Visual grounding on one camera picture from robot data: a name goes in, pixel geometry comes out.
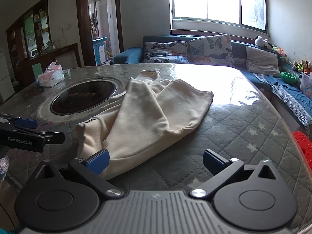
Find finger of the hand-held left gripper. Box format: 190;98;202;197
0;130;65;153
0;113;47;137

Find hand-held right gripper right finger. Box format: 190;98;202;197
189;149;281;199

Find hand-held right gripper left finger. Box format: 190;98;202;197
32;149;125;199

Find cream pants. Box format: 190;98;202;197
75;70;214;181

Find pink white tissue box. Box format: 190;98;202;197
36;60;65;87

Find green board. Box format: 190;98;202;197
32;63;42;78

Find round black induction cooktop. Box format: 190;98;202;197
36;77;127;123

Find dark wooden cabinet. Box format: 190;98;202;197
6;0;82;78

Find red plastic stool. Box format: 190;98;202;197
292;131;312;173

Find blue white small cabinet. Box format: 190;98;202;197
92;37;109;66

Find blue towel blanket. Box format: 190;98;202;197
264;74;312;108

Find blue corner sofa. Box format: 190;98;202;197
110;35;312;139

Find grey cushion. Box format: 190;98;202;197
246;46;281;76

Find large butterfly print cushion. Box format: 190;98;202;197
189;34;235;67

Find green plastic bowl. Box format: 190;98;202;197
280;71;298;84

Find hanging garment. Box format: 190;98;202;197
91;12;98;36

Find clear plastic storage box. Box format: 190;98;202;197
299;73;312;93

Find panda plush toy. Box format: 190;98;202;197
255;36;275;50

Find group of small plush toys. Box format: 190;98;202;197
292;60;312;75

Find window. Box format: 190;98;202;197
171;0;269;32

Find dark wooden door frame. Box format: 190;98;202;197
75;0;125;66

